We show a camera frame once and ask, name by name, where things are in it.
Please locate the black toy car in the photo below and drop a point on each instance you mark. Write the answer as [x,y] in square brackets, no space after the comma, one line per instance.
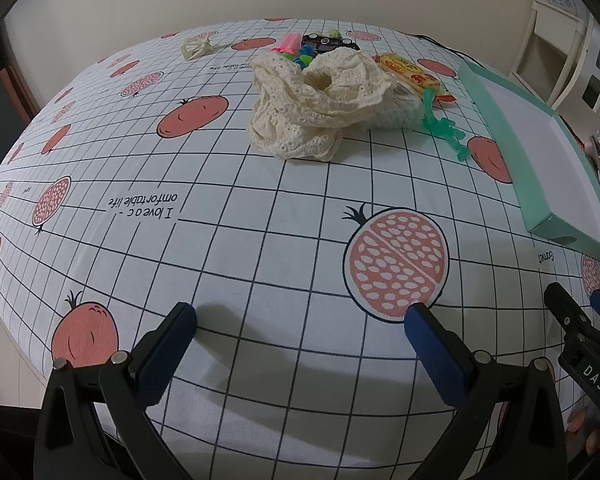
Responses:
[325,42]

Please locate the clear bag of cotton swabs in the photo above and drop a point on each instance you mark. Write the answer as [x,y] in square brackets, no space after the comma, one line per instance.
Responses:
[400,112]

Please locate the pomegranate print grid bed sheet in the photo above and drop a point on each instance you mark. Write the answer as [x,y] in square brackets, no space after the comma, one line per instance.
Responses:
[280,240]

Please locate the cream crochet hat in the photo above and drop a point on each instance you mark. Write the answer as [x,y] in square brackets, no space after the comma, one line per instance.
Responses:
[300,110]

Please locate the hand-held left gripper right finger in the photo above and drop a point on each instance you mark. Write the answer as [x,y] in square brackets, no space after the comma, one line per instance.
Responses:
[437,355]

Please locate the teal cardboard box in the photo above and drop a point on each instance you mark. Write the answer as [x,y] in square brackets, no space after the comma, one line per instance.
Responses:
[535,145]

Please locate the white shelf unit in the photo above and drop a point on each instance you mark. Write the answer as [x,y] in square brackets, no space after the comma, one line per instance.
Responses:
[545,45]

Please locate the pink plastic comb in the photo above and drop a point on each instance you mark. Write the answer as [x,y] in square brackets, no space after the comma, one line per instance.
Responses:
[288,42]

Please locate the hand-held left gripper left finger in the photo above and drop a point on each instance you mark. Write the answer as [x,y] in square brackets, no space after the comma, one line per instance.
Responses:
[162,355]

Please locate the yellow red snack packet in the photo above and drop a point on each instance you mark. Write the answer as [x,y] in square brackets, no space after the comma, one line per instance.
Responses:
[415,75]

